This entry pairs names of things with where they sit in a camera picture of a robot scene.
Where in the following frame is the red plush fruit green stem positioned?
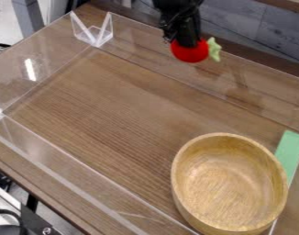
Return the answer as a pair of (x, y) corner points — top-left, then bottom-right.
(170, 37), (221, 63)

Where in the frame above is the wooden bowl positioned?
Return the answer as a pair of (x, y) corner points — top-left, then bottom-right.
(170, 132), (288, 235)

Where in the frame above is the black metal bracket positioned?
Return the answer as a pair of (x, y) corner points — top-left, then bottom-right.
(21, 206), (62, 235)

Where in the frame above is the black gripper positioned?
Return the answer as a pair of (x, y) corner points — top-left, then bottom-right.
(152, 0), (204, 48)

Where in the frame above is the black cable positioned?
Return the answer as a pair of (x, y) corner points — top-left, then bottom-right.
(0, 209), (34, 235)

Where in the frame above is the green tape strip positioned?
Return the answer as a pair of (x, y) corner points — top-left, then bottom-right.
(274, 130), (299, 184)

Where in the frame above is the clear acrylic enclosure wall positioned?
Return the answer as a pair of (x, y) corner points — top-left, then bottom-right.
(0, 7), (299, 235)

